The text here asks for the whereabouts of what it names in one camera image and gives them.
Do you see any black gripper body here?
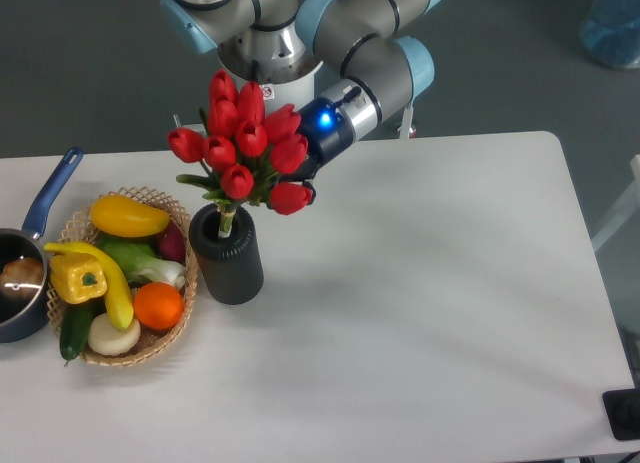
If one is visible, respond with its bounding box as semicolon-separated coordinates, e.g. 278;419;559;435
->
287;97;354;181

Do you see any red tulip bouquet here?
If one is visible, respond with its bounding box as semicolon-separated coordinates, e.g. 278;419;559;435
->
167;69;308;239

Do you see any dark grey ribbed vase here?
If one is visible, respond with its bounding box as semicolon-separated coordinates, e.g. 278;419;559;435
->
189;204;264;305

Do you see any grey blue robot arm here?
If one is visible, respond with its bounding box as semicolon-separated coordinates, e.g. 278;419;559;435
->
160;0;441;185

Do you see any red onion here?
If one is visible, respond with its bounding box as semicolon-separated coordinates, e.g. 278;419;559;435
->
156;220;186;264

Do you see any green lettuce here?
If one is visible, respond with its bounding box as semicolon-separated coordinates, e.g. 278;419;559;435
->
98;235;186;290

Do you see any yellow mango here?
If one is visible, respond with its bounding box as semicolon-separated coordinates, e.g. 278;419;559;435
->
90;194;170;238

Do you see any orange fruit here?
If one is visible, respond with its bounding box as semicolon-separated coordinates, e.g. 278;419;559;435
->
133;282;184;331

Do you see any yellow squash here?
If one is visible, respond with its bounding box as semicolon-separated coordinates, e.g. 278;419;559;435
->
44;241;134;331

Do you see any woven wicker basket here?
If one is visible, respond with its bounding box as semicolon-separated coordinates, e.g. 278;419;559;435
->
47;187;198;367

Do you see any yellow bell pepper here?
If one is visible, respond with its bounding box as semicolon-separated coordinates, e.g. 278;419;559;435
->
50;253;107;304

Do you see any white round onion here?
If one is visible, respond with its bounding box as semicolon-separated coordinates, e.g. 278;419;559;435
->
87;313;141;356

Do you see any green cucumber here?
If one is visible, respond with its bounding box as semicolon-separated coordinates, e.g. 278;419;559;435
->
59;298;103;364

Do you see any brown food in pan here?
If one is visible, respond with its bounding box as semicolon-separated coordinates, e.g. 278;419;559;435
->
1;257;44;299

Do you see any blue transparent container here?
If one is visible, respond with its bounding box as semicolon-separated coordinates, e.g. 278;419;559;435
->
579;0;639;69

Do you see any blue saucepan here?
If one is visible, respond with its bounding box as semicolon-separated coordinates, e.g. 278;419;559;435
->
1;147;84;343

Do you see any black device at edge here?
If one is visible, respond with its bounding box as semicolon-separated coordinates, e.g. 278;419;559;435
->
602;388;639;441

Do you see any white frame at right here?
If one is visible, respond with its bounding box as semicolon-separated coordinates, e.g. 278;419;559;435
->
591;155;639;253

